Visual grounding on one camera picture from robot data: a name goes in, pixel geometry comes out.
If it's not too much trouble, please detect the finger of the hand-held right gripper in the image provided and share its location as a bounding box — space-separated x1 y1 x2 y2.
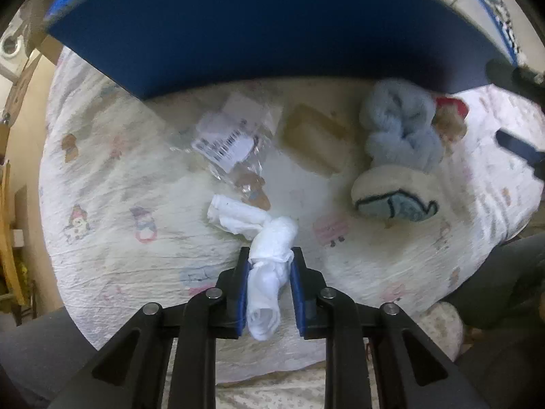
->
496 128 545 175
485 57 545 107

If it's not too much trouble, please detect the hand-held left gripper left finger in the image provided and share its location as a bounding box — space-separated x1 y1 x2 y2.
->
47 246 252 409

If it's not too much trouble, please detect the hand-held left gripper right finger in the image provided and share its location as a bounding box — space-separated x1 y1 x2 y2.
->
290 247 490 409

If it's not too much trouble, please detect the white sock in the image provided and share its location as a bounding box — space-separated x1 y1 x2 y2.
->
207 194 299 342

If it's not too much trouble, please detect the light blue fluffy sock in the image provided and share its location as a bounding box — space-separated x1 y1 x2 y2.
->
360 79 446 173

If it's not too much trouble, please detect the clear plastic bag with label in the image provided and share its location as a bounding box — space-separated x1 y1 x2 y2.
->
170 94 284 211

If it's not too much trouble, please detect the tan sponge block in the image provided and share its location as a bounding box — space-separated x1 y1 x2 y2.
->
277 104 354 177

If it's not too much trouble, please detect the blue and white cardboard box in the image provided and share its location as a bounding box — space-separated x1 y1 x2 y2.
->
45 0 522 101

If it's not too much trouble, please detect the red and white plush toy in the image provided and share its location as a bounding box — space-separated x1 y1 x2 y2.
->
432 96 469 141

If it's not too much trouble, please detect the cream and blue slipper sock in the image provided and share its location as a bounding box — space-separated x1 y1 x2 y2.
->
351 166 441 222

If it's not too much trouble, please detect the person's right leg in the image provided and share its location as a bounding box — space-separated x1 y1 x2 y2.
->
443 234 545 409

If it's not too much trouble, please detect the person's leg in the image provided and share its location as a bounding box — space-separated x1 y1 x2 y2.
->
0 307 98 409
443 234 545 409

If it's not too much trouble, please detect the white printed quilt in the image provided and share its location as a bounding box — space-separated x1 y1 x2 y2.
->
38 47 545 371

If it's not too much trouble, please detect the person's left leg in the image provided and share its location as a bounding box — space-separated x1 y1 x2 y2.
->
0 307 98 409

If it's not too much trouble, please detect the white washing machine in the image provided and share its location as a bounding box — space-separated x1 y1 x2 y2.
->
0 26 30 78

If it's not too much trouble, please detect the wooden frame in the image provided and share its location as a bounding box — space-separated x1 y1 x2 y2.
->
0 157 27 307

